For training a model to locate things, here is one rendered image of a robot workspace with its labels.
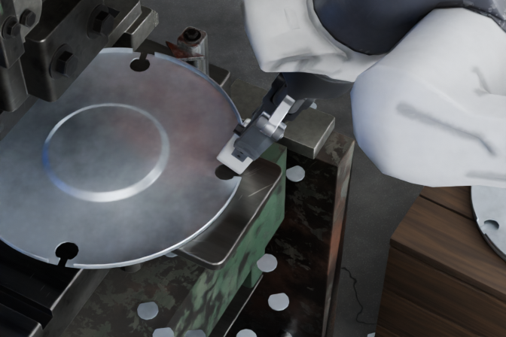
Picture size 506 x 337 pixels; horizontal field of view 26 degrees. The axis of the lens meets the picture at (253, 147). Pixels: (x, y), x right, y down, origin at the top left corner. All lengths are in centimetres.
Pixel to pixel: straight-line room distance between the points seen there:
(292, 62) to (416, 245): 78
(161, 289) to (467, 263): 55
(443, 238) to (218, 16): 97
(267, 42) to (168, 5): 159
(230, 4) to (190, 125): 129
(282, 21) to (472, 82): 18
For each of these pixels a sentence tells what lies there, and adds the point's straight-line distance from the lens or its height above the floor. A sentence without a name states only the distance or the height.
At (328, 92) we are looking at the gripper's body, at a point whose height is 97.
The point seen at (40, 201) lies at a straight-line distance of 111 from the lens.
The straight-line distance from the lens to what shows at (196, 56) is 122.
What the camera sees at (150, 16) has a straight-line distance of 135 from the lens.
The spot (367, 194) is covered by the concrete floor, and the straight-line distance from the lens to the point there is 209.
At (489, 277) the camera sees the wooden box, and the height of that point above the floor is 35.
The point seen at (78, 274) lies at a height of 70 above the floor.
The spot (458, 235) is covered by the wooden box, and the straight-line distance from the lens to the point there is 162.
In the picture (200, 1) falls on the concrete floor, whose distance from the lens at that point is 244.
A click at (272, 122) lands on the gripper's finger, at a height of 94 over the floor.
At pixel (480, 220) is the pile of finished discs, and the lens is 163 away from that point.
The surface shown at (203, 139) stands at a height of 78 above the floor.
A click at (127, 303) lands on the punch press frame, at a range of 119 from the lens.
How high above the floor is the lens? 166
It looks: 50 degrees down
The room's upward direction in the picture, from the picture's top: straight up
